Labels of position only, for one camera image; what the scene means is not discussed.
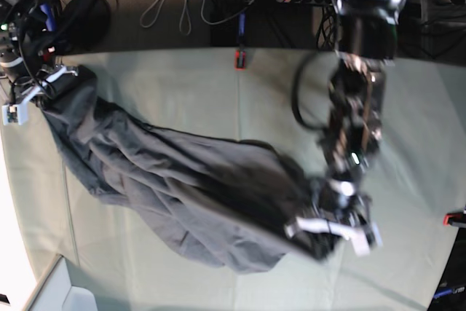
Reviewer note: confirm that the red clamp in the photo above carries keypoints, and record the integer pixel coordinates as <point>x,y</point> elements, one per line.
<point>455,219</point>
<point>240,59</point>

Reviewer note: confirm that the green table cloth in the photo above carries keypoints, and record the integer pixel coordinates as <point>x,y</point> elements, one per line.
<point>417,178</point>

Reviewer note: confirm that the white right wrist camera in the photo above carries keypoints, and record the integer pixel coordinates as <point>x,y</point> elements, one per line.
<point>14,114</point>

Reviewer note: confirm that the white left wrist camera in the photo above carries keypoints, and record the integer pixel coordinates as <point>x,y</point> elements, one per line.
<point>365,239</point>

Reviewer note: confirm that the red centre clamp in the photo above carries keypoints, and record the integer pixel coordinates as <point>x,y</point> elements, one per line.
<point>240,59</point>

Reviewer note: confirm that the grey t-shirt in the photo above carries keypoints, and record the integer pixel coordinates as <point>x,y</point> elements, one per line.
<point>216,201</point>

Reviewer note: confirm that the black round base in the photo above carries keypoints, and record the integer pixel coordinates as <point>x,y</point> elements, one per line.
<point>89,28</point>

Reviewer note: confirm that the red right clamp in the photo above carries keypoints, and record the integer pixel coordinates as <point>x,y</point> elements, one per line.
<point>455,219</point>

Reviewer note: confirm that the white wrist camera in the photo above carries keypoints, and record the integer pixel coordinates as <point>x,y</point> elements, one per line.
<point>365,239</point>
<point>14,114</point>

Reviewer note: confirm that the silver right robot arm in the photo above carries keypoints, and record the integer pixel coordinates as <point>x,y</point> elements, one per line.
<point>31,30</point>

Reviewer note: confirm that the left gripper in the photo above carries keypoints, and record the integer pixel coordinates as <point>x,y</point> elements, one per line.
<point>336,208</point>

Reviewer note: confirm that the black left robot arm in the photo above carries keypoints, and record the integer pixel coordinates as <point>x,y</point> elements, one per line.
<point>365,41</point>

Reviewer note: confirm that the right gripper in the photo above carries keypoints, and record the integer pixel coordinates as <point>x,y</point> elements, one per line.
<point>43,84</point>

